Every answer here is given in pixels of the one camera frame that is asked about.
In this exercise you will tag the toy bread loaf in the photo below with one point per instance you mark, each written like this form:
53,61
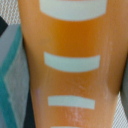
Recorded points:
76,51

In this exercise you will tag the teal grey gripper finger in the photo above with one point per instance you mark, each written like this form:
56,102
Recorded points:
14,77

